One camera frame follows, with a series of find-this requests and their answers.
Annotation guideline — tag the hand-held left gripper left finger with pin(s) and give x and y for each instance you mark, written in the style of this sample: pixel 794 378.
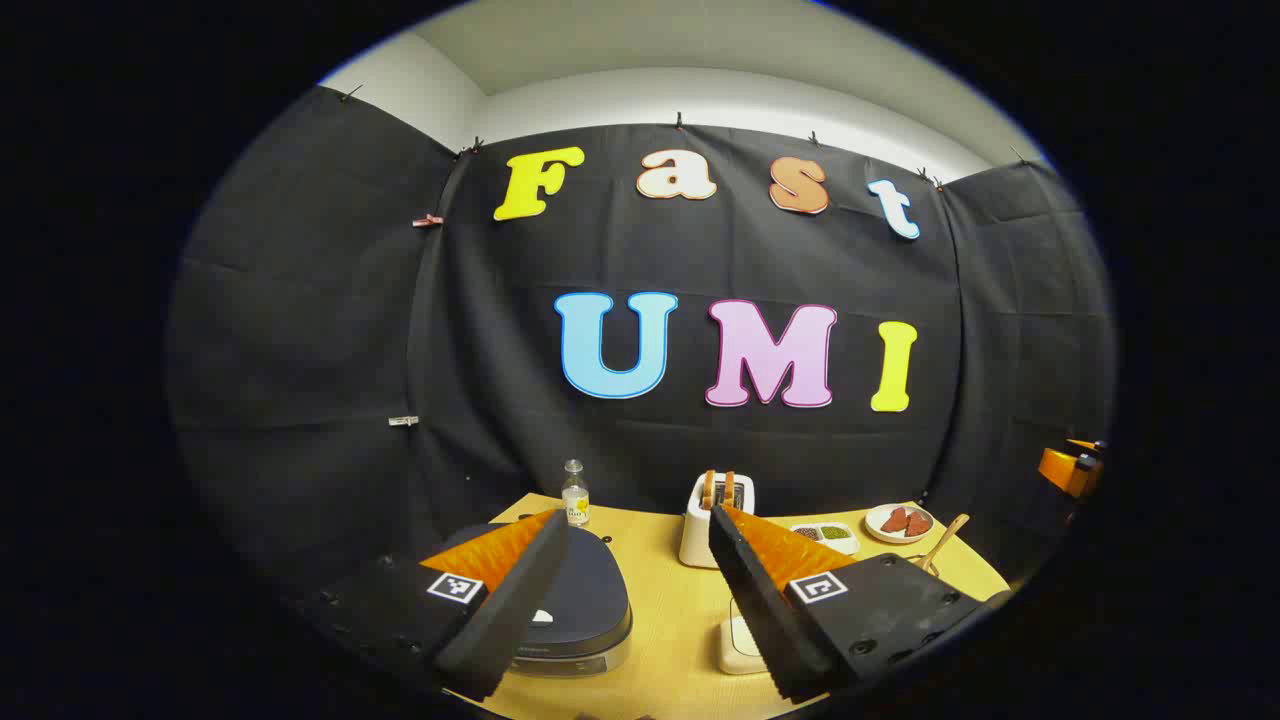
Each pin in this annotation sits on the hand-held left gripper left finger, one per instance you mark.
pixel 520 590

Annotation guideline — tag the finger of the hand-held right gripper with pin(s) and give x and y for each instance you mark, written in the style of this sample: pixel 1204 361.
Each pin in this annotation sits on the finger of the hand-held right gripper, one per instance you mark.
pixel 1062 468

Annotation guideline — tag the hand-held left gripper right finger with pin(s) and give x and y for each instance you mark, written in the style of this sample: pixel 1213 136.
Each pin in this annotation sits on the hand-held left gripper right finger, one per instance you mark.
pixel 750 600

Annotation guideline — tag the white rice container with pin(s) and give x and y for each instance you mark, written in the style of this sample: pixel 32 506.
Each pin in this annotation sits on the white rice container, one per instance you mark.
pixel 738 645

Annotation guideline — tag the dark grey rice cooker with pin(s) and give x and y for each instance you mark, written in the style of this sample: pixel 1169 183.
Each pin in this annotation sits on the dark grey rice cooker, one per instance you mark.
pixel 585 590

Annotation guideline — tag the wooden spoon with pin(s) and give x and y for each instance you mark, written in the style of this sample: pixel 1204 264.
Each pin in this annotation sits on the wooden spoon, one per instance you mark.
pixel 945 540

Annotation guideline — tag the white toaster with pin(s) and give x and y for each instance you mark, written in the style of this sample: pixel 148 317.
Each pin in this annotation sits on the white toaster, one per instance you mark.
pixel 697 535

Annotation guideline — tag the small glass bottle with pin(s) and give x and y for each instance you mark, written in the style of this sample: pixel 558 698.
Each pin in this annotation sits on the small glass bottle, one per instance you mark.
pixel 575 500

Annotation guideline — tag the white divided bean dish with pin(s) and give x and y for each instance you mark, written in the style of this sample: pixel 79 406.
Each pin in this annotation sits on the white divided bean dish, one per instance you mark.
pixel 835 535

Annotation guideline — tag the white round plate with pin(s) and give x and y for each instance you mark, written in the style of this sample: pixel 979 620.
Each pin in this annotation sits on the white round plate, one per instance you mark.
pixel 875 528

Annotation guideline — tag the red meat slice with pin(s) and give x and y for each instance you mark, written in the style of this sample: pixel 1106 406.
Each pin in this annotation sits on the red meat slice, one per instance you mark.
pixel 893 521
pixel 918 524

